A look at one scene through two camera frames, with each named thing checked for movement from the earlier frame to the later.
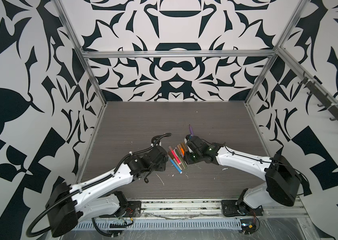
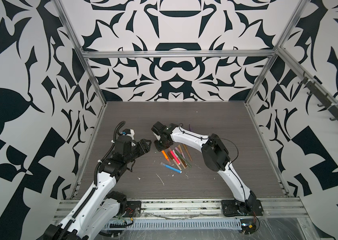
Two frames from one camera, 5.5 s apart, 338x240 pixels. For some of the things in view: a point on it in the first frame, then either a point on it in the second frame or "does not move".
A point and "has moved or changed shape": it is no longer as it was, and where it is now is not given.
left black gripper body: (161, 166) to (137, 149)
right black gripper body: (192, 157) to (161, 145)
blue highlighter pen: (179, 170) has moved or changed shape
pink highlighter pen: (175, 155) does not move
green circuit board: (247, 226) does not move
